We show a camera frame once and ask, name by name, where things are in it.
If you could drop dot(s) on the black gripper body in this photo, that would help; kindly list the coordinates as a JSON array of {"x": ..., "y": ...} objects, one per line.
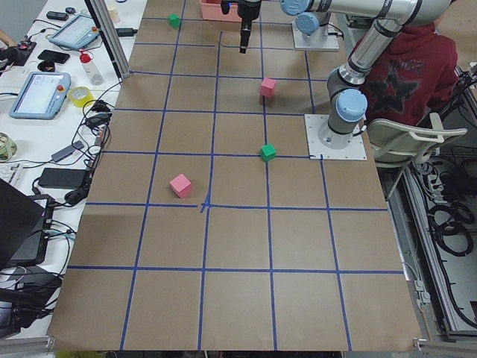
[{"x": 247, "y": 12}]

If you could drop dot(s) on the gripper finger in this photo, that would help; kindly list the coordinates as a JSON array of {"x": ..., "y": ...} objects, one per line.
[
  {"x": 247, "y": 34},
  {"x": 243, "y": 38}
]

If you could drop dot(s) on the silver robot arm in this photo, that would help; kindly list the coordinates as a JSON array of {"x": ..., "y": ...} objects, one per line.
[
  {"x": 389, "y": 19},
  {"x": 313, "y": 26}
]

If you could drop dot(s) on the pink plastic bin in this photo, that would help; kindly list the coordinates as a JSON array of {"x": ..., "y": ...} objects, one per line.
[{"x": 211, "y": 10}]

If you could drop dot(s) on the pink cube near centre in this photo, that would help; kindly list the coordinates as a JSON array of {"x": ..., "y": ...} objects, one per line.
[{"x": 267, "y": 87}]

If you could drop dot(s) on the pink cube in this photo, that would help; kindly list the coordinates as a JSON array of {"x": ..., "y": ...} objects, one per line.
[
  {"x": 181, "y": 186},
  {"x": 267, "y": 87}
]

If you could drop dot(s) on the green cube far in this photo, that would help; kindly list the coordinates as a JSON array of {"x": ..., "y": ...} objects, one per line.
[{"x": 174, "y": 20}]

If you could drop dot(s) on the green cube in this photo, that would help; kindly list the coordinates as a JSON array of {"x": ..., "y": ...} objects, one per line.
[
  {"x": 267, "y": 152},
  {"x": 174, "y": 20}
]

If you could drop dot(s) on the green cube centre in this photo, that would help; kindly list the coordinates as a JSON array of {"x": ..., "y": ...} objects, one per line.
[{"x": 267, "y": 152}]

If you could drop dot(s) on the paper cup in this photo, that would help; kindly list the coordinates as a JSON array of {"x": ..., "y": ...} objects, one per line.
[{"x": 113, "y": 12}]

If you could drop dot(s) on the red cap squeeze bottle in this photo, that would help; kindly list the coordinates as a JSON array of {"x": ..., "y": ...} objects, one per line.
[{"x": 90, "y": 69}]

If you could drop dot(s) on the teach pendant far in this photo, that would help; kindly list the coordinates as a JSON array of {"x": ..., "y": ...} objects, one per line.
[{"x": 76, "y": 34}]

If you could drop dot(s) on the teach pendant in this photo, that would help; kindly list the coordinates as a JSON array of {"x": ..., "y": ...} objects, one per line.
[
  {"x": 76, "y": 34},
  {"x": 41, "y": 96}
]

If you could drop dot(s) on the pink cube front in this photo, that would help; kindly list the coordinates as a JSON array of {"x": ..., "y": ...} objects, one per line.
[{"x": 181, "y": 186}]

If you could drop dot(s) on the yellow tape roll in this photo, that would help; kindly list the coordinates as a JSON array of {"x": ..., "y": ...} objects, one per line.
[{"x": 81, "y": 97}]

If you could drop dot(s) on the person in red hoodie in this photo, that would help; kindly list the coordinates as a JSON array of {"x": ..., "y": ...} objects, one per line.
[{"x": 415, "y": 75}]

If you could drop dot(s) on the grey office chair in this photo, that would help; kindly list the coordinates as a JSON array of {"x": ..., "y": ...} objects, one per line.
[{"x": 396, "y": 145}]

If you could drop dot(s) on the black smartphone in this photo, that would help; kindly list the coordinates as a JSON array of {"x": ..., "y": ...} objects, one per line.
[{"x": 55, "y": 56}]

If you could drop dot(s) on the brown paper table cover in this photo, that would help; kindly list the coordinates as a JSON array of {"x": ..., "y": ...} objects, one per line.
[{"x": 290, "y": 255}]

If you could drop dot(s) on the teach pendant near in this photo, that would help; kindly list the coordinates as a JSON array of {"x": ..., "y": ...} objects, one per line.
[{"x": 41, "y": 96}]

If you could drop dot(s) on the black power adapter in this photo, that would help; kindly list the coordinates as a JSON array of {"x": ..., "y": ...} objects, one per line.
[{"x": 54, "y": 178}]

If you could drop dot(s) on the black laptop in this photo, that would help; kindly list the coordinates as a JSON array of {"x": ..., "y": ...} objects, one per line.
[{"x": 25, "y": 220}]

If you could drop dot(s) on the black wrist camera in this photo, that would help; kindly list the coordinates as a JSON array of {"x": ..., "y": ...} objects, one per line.
[{"x": 225, "y": 7}]

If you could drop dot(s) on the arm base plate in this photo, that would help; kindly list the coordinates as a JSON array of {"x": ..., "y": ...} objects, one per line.
[
  {"x": 300, "y": 44},
  {"x": 324, "y": 144}
]

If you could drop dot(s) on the aluminium frame post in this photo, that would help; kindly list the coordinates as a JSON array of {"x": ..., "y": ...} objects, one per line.
[{"x": 100, "y": 15}]

